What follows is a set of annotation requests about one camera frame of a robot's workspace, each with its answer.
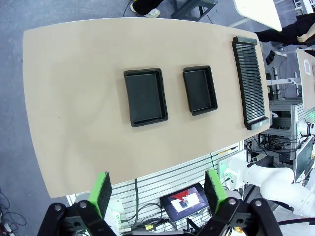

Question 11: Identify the dark metal table frame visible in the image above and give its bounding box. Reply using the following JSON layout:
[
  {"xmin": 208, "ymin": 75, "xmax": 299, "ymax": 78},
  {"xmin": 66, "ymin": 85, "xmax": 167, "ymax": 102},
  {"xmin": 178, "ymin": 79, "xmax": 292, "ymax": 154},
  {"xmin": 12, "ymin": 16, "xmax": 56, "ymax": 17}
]
[{"xmin": 171, "ymin": 0, "xmax": 219, "ymax": 24}]

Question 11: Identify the aluminium profile frame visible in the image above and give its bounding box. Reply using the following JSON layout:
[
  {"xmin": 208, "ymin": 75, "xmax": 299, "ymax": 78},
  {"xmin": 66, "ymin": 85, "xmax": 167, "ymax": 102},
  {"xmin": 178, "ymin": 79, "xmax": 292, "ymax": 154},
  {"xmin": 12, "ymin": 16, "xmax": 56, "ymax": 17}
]
[{"xmin": 268, "ymin": 97, "xmax": 305, "ymax": 138}]

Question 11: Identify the black slotted board rack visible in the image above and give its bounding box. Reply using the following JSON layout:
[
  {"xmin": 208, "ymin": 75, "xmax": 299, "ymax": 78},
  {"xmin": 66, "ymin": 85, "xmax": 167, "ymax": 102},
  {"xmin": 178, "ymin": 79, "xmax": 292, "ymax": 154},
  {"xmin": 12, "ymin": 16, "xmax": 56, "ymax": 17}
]
[{"xmin": 232, "ymin": 36, "xmax": 270, "ymax": 131}]

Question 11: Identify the person in red jacket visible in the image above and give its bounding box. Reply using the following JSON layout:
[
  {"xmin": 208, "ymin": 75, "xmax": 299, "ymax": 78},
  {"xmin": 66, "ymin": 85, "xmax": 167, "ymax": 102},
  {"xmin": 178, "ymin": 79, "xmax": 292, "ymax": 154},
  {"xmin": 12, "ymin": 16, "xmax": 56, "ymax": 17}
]
[{"xmin": 129, "ymin": 0, "xmax": 165, "ymax": 18}]

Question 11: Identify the black ESD tray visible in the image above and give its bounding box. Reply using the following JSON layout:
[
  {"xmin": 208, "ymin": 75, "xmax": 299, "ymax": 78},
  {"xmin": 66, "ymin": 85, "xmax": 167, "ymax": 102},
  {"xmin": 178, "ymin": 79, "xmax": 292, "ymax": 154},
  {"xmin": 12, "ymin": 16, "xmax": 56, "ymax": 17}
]
[
  {"xmin": 123, "ymin": 68, "xmax": 169, "ymax": 128},
  {"xmin": 183, "ymin": 65, "xmax": 219, "ymax": 117}
]

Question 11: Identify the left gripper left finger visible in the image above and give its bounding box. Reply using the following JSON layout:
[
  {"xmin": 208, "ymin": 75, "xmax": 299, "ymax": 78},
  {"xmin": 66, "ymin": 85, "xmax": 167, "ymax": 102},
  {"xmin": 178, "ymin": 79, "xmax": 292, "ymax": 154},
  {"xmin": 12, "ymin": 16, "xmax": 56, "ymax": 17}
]
[{"xmin": 36, "ymin": 171, "xmax": 117, "ymax": 236}]

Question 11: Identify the white table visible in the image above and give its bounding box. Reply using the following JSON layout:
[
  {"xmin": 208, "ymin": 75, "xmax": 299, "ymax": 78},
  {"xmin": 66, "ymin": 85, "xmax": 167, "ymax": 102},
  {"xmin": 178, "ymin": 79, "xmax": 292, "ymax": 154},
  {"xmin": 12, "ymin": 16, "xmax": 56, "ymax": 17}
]
[{"xmin": 233, "ymin": 0, "xmax": 283, "ymax": 32}]

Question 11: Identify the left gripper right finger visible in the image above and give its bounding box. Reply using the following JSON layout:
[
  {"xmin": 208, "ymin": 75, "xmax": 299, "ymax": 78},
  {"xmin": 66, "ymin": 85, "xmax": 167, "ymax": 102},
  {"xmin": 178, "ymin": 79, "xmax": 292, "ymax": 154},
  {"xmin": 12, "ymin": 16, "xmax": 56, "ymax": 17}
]
[{"xmin": 200, "ymin": 169, "xmax": 284, "ymax": 236}]

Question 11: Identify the flat side monitor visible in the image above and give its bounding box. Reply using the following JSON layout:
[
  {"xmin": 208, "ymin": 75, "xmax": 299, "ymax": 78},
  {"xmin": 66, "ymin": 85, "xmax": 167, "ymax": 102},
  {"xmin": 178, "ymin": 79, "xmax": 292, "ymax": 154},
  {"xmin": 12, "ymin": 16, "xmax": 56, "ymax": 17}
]
[{"xmin": 294, "ymin": 139, "xmax": 315, "ymax": 184}]

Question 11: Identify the light wooden table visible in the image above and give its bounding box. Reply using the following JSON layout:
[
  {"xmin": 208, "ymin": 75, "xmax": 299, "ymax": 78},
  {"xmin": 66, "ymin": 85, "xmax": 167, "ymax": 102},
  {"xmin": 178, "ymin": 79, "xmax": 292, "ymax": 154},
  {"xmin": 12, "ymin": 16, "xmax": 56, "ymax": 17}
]
[{"xmin": 296, "ymin": 48, "xmax": 315, "ymax": 111}]

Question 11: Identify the black tablet screen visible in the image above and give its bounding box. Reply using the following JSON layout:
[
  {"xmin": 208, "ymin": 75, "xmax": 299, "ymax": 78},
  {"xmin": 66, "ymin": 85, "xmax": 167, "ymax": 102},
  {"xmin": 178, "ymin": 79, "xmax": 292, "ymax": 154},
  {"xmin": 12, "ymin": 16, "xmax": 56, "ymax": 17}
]
[{"xmin": 159, "ymin": 182, "xmax": 210, "ymax": 223}]

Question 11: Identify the person in black clothes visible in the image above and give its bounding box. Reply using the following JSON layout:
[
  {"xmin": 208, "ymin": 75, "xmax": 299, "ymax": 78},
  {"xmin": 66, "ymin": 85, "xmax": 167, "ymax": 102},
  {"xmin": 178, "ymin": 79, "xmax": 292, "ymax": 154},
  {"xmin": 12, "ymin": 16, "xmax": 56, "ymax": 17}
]
[{"xmin": 254, "ymin": 12, "xmax": 315, "ymax": 47}]

